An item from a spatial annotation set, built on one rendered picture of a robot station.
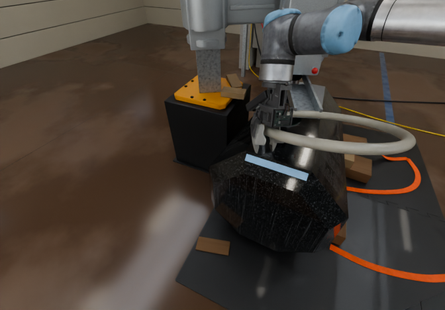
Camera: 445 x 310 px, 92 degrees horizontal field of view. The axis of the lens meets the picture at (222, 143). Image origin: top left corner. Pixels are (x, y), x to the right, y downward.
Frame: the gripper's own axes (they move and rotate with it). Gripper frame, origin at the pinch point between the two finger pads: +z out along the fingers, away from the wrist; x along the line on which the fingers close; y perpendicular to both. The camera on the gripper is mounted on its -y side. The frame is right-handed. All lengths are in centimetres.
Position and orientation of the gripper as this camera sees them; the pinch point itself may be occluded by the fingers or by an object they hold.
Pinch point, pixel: (263, 147)
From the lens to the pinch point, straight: 68.8
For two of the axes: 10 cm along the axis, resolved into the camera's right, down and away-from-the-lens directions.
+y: 3.9, 3.0, -8.7
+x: 9.2, -0.9, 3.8
